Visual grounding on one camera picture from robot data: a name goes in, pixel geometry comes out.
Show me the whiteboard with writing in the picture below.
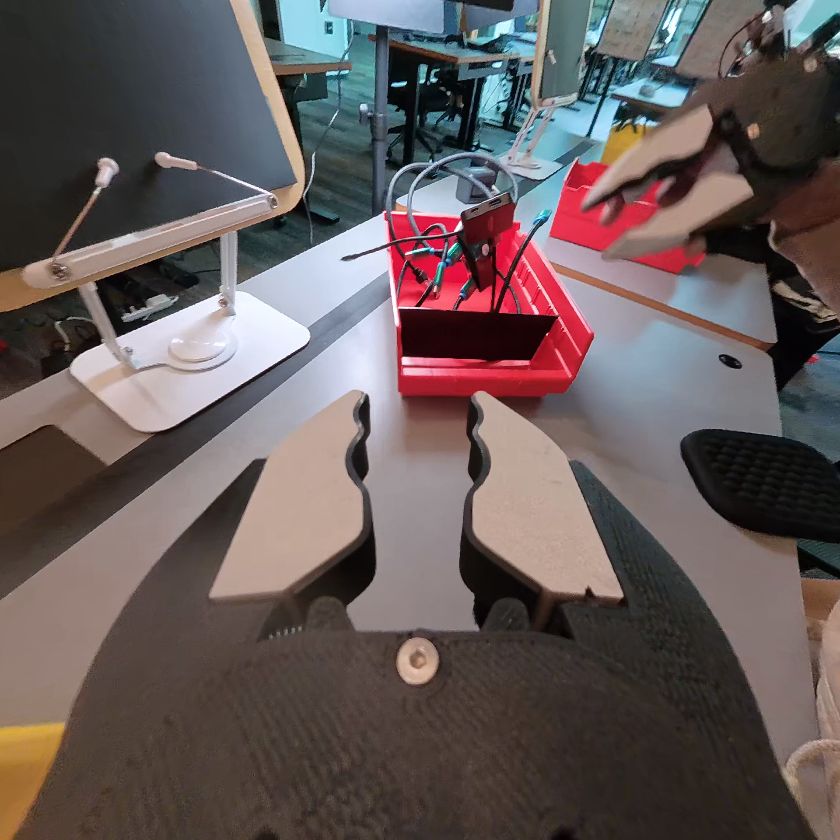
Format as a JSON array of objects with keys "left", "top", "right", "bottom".
[
  {"left": 676, "top": 0, "right": 770, "bottom": 81},
  {"left": 594, "top": 0, "right": 665, "bottom": 61}
]

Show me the person's torso in beige hoodie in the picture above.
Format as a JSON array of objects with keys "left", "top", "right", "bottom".
[{"left": 784, "top": 577, "right": 840, "bottom": 840}]

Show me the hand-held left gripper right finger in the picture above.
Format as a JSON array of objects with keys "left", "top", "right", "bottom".
[{"left": 458, "top": 391, "right": 627, "bottom": 610}]

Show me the white power strip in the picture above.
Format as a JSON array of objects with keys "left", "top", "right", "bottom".
[{"left": 120, "top": 294, "right": 179, "bottom": 324}]

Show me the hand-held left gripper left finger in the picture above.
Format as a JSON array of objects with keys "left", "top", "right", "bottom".
[{"left": 207, "top": 390, "right": 378, "bottom": 606}]

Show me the braided cable with green plug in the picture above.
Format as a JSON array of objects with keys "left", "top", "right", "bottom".
[
  {"left": 492, "top": 209, "right": 553, "bottom": 315},
  {"left": 413, "top": 243, "right": 462, "bottom": 308}
]

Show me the wooden framed panel with stand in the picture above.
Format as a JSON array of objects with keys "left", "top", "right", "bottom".
[{"left": 502, "top": 0, "right": 583, "bottom": 181}]

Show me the person's right hand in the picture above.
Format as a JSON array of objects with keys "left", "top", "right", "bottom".
[{"left": 771, "top": 157, "right": 840, "bottom": 238}]

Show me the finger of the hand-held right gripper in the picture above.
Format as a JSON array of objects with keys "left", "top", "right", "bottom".
[
  {"left": 601, "top": 171, "right": 756, "bottom": 261},
  {"left": 579, "top": 104, "right": 719, "bottom": 217}
]

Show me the person's right forearm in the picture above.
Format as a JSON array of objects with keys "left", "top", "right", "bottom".
[{"left": 769, "top": 217, "right": 840, "bottom": 306}]

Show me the red storage bin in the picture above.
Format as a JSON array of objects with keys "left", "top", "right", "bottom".
[
  {"left": 382, "top": 210, "right": 596, "bottom": 399},
  {"left": 549, "top": 157, "right": 708, "bottom": 274}
]

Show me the black chair armrest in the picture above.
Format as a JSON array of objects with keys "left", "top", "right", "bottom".
[{"left": 680, "top": 428, "right": 840, "bottom": 543}]

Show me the black hub adapter with cable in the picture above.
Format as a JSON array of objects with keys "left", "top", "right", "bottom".
[{"left": 341, "top": 193, "right": 517, "bottom": 294}]

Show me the small grey device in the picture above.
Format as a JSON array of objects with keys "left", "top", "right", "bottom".
[{"left": 455, "top": 166, "right": 501, "bottom": 206}]

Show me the black office chair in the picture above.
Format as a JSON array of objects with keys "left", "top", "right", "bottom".
[{"left": 387, "top": 85, "right": 462, "bottom": 165}]

